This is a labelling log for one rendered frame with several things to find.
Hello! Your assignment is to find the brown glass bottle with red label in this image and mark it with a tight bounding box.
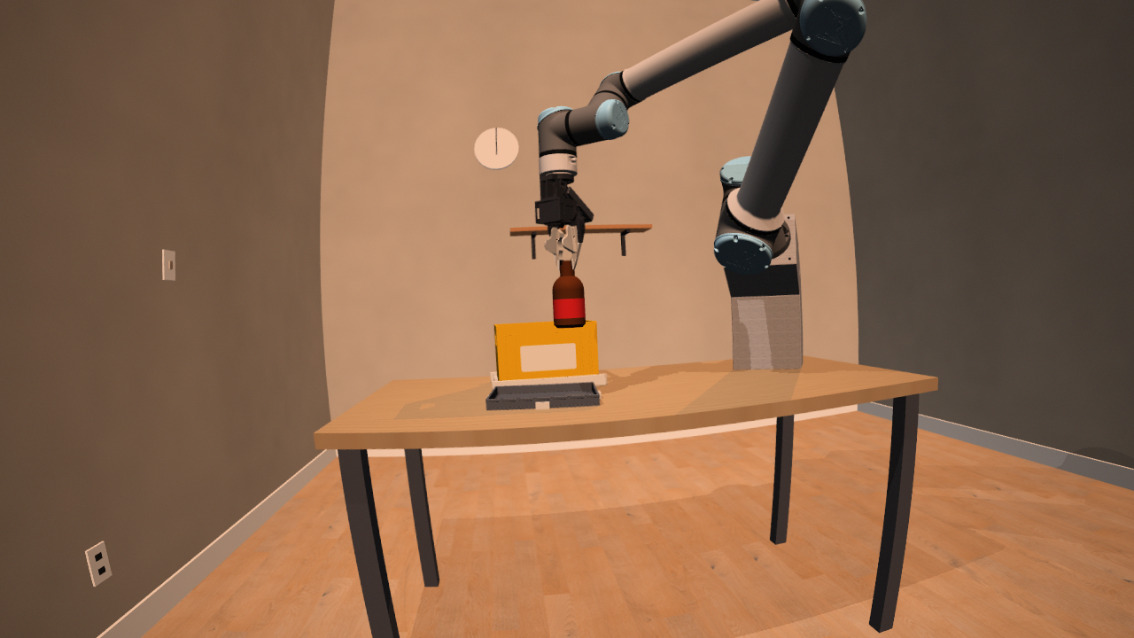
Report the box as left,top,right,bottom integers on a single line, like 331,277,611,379
552,261,586,327

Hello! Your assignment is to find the yellow bottle crate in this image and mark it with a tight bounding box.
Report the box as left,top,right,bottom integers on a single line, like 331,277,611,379
494,322,599,381

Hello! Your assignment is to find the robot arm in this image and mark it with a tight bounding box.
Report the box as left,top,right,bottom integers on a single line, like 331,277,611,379
538,0,866,275

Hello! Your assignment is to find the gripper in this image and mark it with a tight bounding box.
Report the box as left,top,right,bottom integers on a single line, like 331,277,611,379
535,175,585,271

